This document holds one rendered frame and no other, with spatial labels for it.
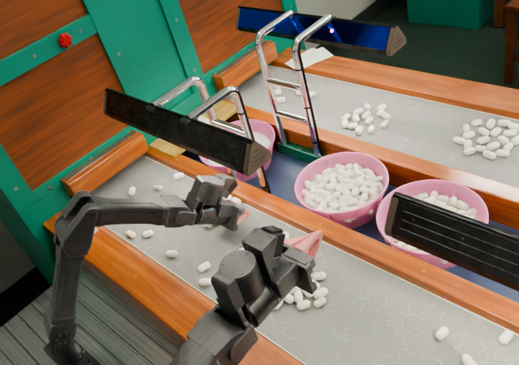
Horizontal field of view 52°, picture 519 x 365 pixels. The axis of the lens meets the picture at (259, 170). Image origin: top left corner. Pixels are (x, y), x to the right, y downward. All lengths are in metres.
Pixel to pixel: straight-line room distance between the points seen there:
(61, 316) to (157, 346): 0.25
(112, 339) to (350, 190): 0.77
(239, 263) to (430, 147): 0.97
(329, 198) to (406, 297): 0.39
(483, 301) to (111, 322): 0.94
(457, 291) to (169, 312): 0.66
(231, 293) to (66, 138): 1.13
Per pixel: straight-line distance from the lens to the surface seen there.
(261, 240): 0.82
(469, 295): 1.24
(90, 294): 1.66
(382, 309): 1.25
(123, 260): 1.55
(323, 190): 1.55
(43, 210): 1.84
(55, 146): 1.81
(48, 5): 1.73
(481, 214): 1.43
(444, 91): 1.86
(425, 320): 1.23
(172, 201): 1.34
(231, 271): 0.80
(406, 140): 1.70
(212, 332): 0.84
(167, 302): 1.38
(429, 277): 1.27
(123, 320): 1.54
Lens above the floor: 1.75
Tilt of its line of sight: 36 degrees down
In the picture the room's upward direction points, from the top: 17 degrees counter-clockwise
